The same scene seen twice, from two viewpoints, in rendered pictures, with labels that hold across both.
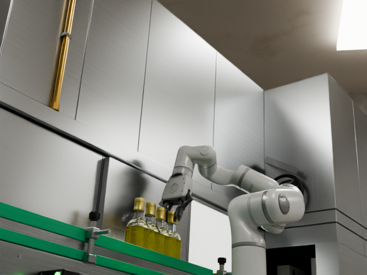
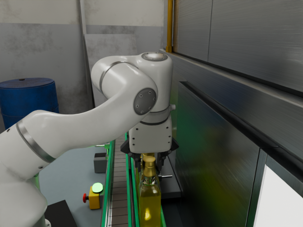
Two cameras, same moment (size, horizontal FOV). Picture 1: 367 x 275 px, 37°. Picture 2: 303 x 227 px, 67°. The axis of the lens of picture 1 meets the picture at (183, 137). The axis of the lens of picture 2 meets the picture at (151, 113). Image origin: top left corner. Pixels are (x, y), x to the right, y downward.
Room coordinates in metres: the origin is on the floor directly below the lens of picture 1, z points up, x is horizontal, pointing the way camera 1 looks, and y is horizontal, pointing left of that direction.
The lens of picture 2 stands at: (2.23, -0.34, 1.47)
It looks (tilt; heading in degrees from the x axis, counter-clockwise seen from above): 19 degrees down; 135
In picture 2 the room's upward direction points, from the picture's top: straight up
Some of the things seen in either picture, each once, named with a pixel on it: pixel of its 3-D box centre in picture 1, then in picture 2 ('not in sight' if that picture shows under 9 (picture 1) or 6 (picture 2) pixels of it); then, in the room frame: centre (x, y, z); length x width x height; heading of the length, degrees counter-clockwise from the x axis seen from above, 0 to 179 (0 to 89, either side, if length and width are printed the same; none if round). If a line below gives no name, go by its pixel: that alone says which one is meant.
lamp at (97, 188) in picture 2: not in sight; (97, 187); (1.49, 0.08, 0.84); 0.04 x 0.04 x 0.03
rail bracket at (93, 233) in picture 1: (98, 237); (102, 147); (1.36, 0.20, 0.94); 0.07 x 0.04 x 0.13; 52
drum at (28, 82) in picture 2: not in sight; (33, 118); (-0.67, 0.50, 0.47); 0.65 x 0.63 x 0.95; 171
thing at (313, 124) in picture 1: (325, 179); not in sight; (2.86, -0.80, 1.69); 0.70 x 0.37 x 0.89; 142
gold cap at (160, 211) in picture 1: (160, 214); (148, 155); (1.82, 0.06, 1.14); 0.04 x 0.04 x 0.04
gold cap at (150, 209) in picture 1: (150, 209); not in sight; (1.78, 0.10, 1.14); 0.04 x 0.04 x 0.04
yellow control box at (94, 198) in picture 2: not in sight; (97, 197); (1.49, 0.08, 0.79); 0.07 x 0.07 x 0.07; 52
